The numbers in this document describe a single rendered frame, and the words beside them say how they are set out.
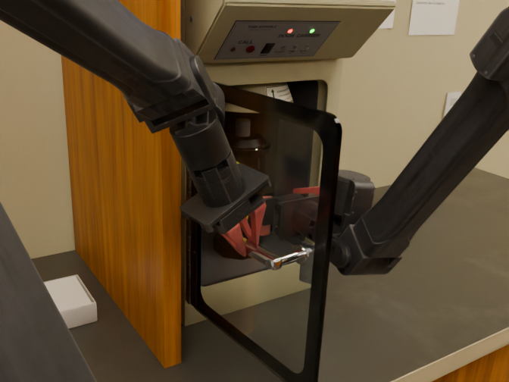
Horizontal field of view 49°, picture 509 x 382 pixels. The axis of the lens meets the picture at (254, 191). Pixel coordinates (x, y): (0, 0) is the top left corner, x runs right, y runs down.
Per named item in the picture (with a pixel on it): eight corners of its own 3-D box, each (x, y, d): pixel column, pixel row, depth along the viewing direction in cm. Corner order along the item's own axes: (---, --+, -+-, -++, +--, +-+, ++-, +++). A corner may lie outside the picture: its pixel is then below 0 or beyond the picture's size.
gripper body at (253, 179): (183, 218, 71) (160, 172, 67) (243, 173, 75) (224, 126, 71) (212, 237, 66) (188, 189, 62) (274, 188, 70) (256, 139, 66)
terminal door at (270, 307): (195, 305, 100) (196, 76, 86) (315, 402, 78) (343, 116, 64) (191, 305, 99) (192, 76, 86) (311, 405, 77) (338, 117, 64)
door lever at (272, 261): (260, 242, 80) (260, 224, 79) (306, 266, 73) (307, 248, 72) (229, 251, 77) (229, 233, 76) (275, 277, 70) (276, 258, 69)
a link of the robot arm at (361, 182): (340, 272, 79) (390, 270, 82) (357, 194, 75) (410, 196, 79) (301, 237, 89) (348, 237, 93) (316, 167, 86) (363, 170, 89)
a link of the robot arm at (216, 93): (120, 94, 59) (194, 63, 58) (135, 51, 69) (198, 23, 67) (173, 180, 66) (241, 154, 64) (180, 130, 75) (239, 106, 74)
